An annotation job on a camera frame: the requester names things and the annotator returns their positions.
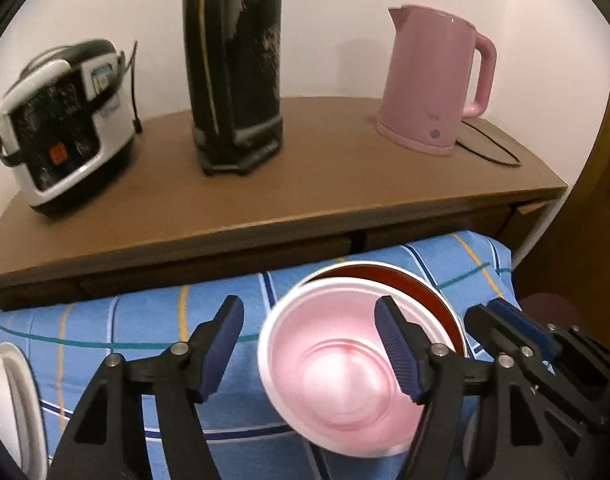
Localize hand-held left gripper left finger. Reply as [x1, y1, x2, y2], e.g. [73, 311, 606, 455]
[48, 295, 246, 480]

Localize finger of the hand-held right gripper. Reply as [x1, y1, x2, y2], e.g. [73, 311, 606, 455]
[464, 305, 540, 386]
[486, 299, 570, 361]

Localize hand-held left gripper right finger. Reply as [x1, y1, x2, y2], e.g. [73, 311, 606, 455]
[375, 296, 603, 480]

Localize stainless steel bowl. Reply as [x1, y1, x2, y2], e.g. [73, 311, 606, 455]
[305, 260, 468, 361]

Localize pink plastic bowl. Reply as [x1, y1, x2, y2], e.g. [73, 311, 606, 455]
[257, 280, 460, 458]

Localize white plate red flowers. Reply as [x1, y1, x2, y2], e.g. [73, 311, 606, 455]
[0, 341, 48, 480]

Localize dark maroon chair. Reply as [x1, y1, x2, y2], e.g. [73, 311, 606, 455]
[520, 294, 586, 326]

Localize blue plaid tablecloth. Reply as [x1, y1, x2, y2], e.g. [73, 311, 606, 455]
[0, 230, 514, 480]

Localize wooden door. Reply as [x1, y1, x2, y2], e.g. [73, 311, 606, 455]
[515, 10, 610, 321]

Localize brown wooden cabinet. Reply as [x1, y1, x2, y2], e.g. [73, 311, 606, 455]
[0, 96, 570, 311]

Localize pink electric kettle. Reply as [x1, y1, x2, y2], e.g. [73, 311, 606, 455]
[376, 5, 498, 156]

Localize white and black rice cooker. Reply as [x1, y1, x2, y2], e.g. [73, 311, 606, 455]
[0, 38, 143, 218]

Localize tall black thermos flask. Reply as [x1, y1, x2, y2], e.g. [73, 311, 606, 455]
[179, 0, 286, 177]

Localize black kettle power cord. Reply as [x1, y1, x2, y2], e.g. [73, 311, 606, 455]
[457, 119, 522, 167]

